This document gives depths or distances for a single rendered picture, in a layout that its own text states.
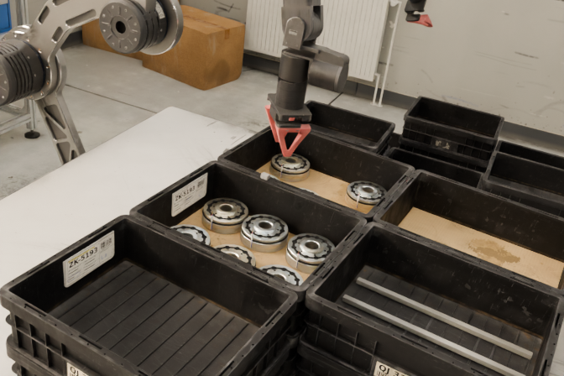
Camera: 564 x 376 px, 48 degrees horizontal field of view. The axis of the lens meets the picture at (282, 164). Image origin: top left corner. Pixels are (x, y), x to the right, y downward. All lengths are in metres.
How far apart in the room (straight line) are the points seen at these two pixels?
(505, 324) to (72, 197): 1.11
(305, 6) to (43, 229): 0.87
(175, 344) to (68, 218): 0.65
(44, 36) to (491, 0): 2.92
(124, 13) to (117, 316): 0.80
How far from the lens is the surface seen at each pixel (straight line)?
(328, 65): 1.15
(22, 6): 3.41
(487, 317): 1.33
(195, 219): 1.43
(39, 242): 1.61
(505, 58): 4.29
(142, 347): 1.13
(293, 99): 1.19
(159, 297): 1.22
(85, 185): 1.81
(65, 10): 1.96
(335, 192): 1.60
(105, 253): 1.25
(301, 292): 1.11
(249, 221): 1.38
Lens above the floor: 1.62
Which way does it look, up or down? 28 degrees down
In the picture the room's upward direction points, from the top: 7 degrees clockwise
